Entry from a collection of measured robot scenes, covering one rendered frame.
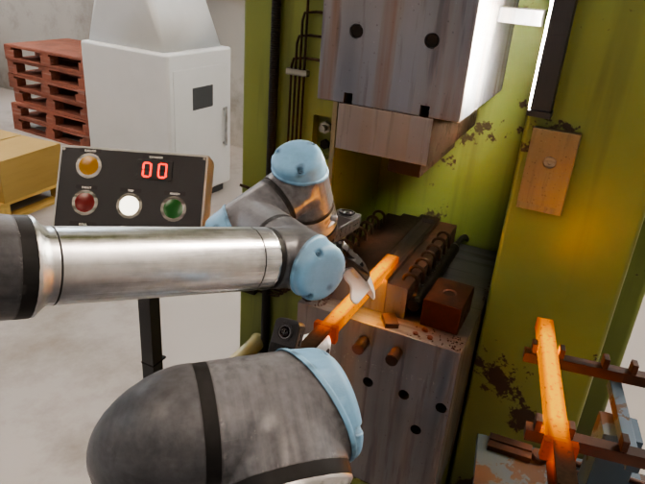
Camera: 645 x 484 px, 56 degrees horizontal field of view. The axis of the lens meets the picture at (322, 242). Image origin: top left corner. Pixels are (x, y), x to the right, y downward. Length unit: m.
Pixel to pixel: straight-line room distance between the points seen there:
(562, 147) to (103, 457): 1.00
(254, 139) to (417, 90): 0.51
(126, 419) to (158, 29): 3.57
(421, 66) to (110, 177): 0.73
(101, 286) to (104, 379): 2.10
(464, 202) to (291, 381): 1.24
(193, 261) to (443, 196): 1.19
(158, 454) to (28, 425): 2.02
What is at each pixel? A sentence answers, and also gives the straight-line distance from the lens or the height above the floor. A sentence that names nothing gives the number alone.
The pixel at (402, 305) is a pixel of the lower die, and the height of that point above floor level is 0.95.
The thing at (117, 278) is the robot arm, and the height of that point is 1.34.
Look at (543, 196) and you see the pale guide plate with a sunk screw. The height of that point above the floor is 1.22.
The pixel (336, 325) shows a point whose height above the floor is 1.01.
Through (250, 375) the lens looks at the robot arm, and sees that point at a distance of 0.57.
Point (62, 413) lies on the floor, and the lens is 2.58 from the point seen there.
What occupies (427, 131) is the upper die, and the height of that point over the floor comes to 1.34.
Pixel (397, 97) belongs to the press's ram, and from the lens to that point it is 1.21.
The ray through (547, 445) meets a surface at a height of 1.04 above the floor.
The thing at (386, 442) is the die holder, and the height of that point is 0.62.
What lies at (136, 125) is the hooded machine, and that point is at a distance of 4.22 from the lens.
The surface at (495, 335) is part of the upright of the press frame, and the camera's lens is 1.49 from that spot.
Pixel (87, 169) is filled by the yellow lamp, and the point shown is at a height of 1.16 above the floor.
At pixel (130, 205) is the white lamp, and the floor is 1.09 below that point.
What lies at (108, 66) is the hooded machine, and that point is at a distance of 4.29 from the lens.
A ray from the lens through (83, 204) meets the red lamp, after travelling 1.47.
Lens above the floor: 1.63
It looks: 25 degrees down
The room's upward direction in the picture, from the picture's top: 4 degrees clockwise
